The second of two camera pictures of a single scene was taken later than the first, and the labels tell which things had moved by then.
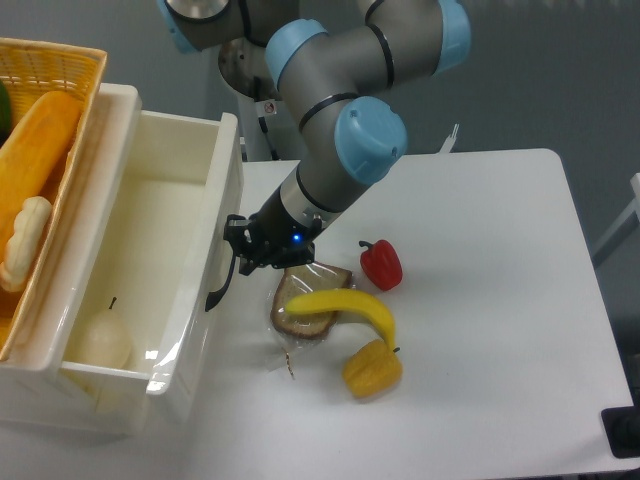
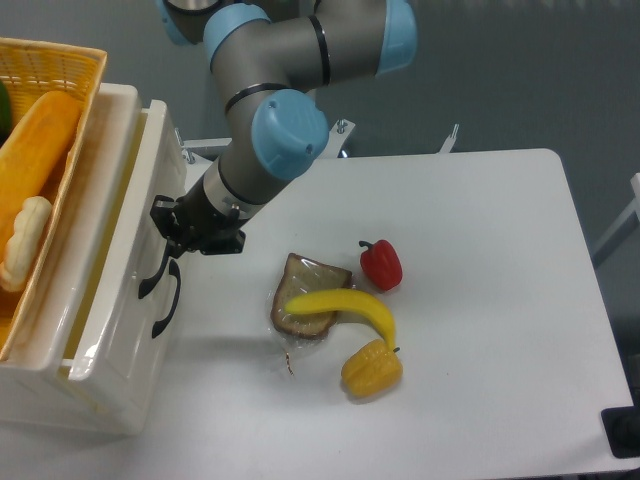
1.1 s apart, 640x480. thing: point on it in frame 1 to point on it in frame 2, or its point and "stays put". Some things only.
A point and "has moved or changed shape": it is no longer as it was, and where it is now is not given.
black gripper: x=270 y=237 to x=201 y=226
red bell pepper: x=381 y=263 stays put
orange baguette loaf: x=32 y=154 stays put
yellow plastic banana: x=348 y=298 stays put
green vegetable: x=5 y=112 stays put
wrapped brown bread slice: x=298 y=281 stays put
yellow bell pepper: x=373 y=370 stays put
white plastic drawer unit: x=163 y=191 has moved or changed shape
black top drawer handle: x=213 y=295 to x=146 y=284
